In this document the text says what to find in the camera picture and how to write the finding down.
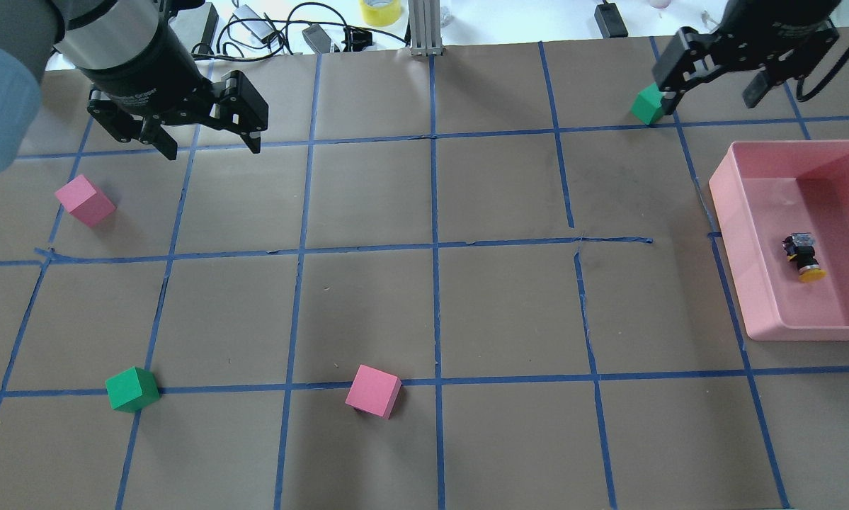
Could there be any yellow tape roll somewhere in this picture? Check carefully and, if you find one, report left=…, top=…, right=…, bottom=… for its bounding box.
left=358, top=0, right=402, bottom=27

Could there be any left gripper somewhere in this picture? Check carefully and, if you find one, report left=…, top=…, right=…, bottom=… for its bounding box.
left=77, top=21, right=269, bottom=161

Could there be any green cube near base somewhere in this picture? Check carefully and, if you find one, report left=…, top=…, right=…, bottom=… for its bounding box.
left=105, top=367, right=161, bottom=413

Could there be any aluminium frame post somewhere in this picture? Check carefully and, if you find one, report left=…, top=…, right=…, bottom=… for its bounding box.
left=407, top=1, right=444, bottom=56

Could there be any green cube far corner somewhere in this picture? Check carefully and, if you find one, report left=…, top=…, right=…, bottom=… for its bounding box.
left=630, top=84, right=665, bottom=126

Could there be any pink cube near base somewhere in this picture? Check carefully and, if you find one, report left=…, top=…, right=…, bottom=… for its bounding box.
left=344, top=364, right=402, bottom=419

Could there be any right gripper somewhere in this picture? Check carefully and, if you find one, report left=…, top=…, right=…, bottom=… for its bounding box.
left=653, top=1, right=840, bottom=115

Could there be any pink plastic bin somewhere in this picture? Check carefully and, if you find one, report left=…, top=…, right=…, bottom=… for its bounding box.
left=710, top=140, right=849, bottom=341

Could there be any black power adapter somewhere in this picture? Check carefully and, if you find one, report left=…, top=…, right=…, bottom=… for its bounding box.
left=593, top=1, right=629, bottom=39

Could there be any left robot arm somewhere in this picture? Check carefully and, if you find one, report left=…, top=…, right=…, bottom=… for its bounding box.
left=0, top=1, right=269, bottom=172

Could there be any pink cube near edge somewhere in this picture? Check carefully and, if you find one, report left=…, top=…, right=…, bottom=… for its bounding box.
left=53, top=175, right=117, bottom=228

